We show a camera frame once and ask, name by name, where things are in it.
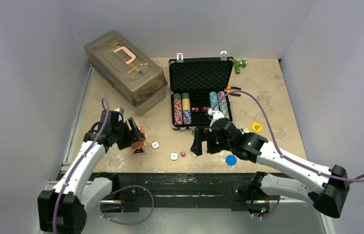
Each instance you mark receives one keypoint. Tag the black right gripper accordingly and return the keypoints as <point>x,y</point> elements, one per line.
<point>205,140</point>

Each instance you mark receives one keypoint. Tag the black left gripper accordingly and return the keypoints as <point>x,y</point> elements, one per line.
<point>138,137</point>

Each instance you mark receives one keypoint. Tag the red card deck box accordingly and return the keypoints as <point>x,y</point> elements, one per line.
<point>141,129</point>

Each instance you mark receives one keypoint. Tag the red triangle all-in marker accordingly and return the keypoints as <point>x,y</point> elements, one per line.
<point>139,151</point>

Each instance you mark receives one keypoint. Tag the blue round button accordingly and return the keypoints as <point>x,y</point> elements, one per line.
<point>231,160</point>

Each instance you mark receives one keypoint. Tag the blue yellow card deck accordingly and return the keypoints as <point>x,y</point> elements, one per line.
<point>244,130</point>

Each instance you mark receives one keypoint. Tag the yellow big blind button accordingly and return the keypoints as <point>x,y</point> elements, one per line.
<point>256,127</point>

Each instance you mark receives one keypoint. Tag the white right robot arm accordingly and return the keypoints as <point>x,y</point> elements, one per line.
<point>323,187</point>

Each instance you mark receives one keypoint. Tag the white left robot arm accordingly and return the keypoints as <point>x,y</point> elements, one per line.
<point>63,209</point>

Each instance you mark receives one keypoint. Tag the black poker set case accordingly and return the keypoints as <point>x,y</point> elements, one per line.
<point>198,77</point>

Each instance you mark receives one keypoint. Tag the white dealer chip left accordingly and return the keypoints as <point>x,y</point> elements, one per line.
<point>155,144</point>

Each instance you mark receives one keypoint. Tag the white dealer chip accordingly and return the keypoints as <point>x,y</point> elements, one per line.
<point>155,144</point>
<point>174,156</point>

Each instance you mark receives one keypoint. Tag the red dice in case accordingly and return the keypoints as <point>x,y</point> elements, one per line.
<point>200,109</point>

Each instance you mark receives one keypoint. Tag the white dealer chip right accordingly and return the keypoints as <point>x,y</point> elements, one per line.
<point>174,156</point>

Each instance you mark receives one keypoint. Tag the purple green chip row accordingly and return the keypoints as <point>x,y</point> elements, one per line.
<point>223,107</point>

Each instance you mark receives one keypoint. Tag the light blue chip row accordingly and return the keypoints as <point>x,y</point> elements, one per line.
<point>213,101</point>

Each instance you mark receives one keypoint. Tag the yellow blue chip row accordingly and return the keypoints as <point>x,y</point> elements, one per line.
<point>186,108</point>

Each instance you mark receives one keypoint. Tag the red white chip row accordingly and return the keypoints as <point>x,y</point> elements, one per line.
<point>177,107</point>

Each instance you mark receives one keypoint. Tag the green toy tool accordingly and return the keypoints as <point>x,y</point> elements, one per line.
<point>239,64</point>

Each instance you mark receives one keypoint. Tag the pink c-clamp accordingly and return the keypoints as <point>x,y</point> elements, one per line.
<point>126,51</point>

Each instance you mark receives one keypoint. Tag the translucent brown plastic box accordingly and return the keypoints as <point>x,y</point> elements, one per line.
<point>142,83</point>

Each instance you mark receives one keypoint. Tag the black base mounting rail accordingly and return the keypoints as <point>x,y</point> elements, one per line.
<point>233,191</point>

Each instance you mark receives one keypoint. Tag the orange handled pliers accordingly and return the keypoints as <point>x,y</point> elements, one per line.
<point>229,89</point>

